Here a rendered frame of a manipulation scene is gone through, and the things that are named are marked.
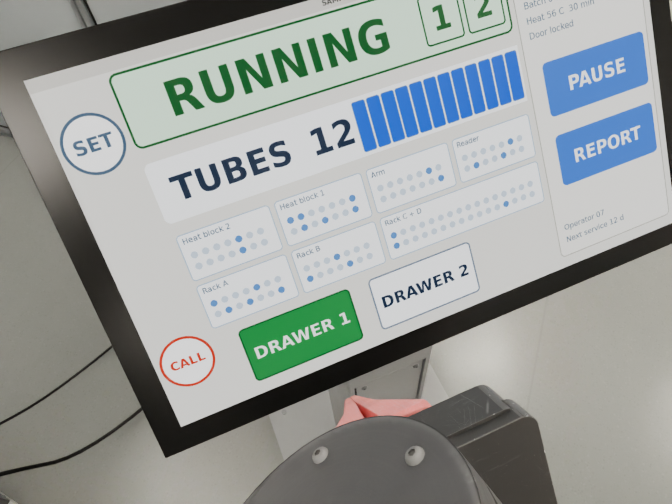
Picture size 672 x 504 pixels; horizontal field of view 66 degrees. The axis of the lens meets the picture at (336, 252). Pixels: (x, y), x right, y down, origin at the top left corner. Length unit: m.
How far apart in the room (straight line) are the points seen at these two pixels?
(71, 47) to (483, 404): 0.33
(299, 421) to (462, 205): 1.05
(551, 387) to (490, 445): 1.35
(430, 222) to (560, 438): 1.13
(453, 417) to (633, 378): 1.44
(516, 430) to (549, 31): 0.35
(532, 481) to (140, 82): 0.32
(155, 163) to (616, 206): 0.39
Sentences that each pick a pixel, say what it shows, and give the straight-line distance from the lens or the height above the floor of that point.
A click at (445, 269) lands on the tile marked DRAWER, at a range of 0.45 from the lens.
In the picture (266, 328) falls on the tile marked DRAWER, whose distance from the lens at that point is 0.42.
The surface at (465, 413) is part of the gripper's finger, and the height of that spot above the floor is 1.19.
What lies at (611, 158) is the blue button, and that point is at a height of 1.04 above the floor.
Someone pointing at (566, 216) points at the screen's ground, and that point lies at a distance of 0.50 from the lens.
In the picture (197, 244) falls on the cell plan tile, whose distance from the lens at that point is 0.39.
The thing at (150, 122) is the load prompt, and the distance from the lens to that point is 0.39.
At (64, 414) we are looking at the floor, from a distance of 1.67.
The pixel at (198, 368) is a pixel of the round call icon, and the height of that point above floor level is 1.01.
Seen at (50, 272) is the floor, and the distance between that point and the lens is 1.95.
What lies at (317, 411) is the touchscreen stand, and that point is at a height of 0.04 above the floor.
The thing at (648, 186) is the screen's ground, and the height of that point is 1.01.
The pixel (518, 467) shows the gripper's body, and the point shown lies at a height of 1.18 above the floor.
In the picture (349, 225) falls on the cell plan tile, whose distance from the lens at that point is 0.41.
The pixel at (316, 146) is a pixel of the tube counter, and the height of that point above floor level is 1.11.
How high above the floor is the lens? 1.38
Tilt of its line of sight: 55 degrees down
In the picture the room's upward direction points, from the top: 6 degrees counter-clockwise
